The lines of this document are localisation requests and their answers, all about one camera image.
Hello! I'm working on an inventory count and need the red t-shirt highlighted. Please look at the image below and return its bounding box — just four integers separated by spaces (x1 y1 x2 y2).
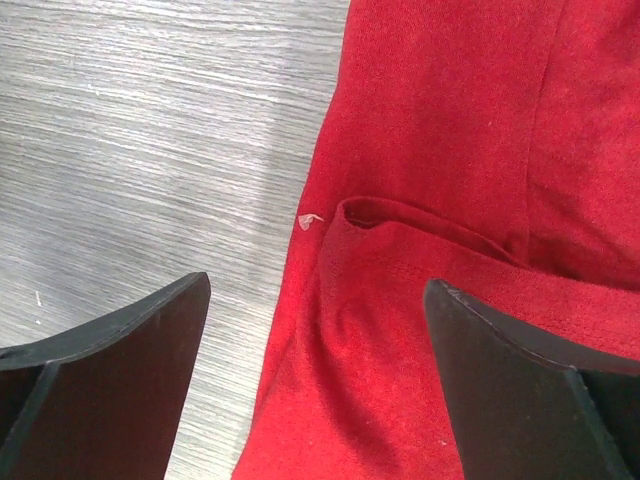
233 1 639 479

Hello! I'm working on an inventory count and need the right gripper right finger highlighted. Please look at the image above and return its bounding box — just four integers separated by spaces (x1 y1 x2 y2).
424 280 639 479

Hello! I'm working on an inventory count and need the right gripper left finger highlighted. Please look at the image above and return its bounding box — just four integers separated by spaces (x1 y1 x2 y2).
1 272 210 479

